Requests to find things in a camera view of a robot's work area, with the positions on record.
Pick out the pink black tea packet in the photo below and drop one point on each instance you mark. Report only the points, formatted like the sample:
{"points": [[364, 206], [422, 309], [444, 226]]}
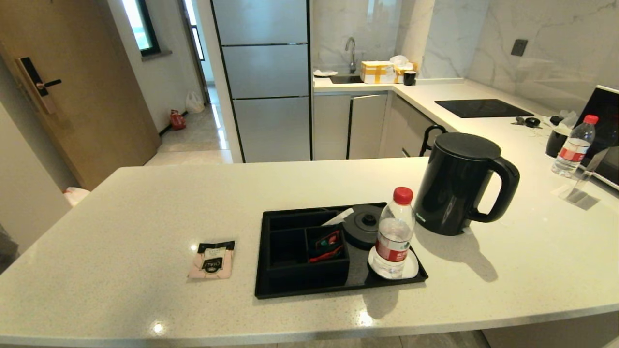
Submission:
{"points": [[211, 263]]}

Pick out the black electric kettle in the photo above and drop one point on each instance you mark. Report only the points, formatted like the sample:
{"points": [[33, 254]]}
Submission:
{"points": [[449, 188]]}

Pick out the black round kettle base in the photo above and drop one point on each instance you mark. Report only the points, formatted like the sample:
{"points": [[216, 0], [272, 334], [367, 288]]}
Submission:
{"points": [[362, 227]]}

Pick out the clear water bottle red cap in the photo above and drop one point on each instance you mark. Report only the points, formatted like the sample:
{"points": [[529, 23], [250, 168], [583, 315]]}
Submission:
{"points": [[573, 150], [394, 241]]}

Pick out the small black cup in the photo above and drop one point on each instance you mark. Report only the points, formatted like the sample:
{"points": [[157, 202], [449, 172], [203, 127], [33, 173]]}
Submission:
{"points": [[409, 78]]}

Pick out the large black cup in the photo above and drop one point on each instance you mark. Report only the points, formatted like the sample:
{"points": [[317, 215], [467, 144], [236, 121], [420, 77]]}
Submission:
{"points": [[555, 143]]}

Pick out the white kitchen cabinet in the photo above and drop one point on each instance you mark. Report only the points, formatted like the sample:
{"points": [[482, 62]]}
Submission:
{"points": [[331, 125]]}

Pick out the black compartment organizer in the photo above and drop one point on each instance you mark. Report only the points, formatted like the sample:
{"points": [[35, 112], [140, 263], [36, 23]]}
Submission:
{"points": [[309, 271]]}

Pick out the dark kitchen sink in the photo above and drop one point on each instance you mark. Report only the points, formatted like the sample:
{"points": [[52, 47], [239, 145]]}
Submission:
{"points": [[346, 79]]}

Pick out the white dish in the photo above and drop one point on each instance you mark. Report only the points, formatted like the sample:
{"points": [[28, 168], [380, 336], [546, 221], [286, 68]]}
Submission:
{"points": [[325, 73]]}

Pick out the silver refrigerator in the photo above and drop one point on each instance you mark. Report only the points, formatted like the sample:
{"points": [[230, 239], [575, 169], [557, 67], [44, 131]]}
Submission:
{"points": [[266, 72]]}

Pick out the black serving tray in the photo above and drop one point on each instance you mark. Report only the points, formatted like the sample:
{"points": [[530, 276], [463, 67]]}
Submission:
{"points": [[338, 286]]}

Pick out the chrome faucet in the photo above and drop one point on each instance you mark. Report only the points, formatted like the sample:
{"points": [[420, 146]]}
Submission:
{"points": [[353, 63]]}

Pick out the cardboard box yellow tape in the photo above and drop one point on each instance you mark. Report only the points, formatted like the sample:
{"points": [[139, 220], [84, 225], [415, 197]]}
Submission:
{"points": [[377, 72]]}

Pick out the white plastic bag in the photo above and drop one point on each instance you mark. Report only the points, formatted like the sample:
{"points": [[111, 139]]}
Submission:
{"points": [[194, 102]]}

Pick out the white round coaster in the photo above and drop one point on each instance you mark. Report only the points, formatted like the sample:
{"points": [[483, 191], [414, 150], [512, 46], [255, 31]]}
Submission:
{"points": [[410, 269]]}

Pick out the red bag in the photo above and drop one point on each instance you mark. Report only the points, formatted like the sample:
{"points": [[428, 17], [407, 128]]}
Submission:
{"points": [[177, 121]]}

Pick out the dark framed glass door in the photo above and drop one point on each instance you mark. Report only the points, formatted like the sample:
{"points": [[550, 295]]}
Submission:
{"points": [[195, 29]]}

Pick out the black induction cooktop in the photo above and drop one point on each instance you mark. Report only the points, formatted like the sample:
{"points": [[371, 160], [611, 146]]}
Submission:
{"points": [[483, 108]]}

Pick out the dark framed window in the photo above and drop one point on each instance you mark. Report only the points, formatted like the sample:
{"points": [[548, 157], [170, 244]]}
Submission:
{"points": [[140, 24]]}

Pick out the brown wooden door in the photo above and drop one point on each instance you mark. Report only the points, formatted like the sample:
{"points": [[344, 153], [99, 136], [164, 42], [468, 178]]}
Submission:
{"points": [[96, 96]]}

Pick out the black round lid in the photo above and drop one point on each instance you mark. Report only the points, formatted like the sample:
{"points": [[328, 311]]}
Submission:
{"points": [[532, 122]]}

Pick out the crumpled white floor bag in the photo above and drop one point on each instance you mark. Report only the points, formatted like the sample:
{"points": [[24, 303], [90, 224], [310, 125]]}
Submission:
{"points": [[76, 195]]}

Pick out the crumpled clear wrapper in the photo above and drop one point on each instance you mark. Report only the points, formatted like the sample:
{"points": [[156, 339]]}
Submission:
{"points": [[567, 120]]}

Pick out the clear acrylic sign holder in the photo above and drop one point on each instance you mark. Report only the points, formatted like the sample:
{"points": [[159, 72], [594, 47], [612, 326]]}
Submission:
{"points": [[580, 195]]}

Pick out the black framed display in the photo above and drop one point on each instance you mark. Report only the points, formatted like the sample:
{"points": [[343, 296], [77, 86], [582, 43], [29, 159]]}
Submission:
{"points": [[604, 116]]}

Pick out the grey wall socket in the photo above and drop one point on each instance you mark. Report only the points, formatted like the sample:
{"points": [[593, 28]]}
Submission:
{"points": [[519, 47]]}

